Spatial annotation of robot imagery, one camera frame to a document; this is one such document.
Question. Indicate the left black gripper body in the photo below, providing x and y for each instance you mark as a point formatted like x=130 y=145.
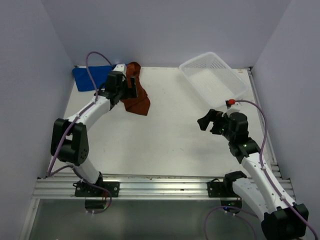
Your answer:
x=122 y=90

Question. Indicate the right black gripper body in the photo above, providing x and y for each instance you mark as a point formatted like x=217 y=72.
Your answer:
x=229 y=135

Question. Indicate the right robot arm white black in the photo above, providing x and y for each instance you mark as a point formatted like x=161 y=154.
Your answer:
x=280 y=216

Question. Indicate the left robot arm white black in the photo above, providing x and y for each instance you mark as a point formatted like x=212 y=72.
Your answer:
x=70 y=144

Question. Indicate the blue towel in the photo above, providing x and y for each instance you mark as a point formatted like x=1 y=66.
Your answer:
x=83 y=81

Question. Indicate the white plastic basket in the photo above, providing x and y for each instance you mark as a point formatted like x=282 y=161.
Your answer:
x=213 y=79

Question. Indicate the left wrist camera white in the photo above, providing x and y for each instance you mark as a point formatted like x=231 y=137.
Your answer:
x=120 y=68

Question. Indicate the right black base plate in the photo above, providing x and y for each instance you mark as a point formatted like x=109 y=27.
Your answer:
x=216 y=188

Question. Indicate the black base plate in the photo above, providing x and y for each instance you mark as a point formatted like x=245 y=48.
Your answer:
x=216 y=188
x=106 y=188

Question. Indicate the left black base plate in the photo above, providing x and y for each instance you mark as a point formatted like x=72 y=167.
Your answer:
x=106 y=188

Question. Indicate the aluminium front rail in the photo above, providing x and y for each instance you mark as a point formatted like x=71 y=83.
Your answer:
x=61 y=186

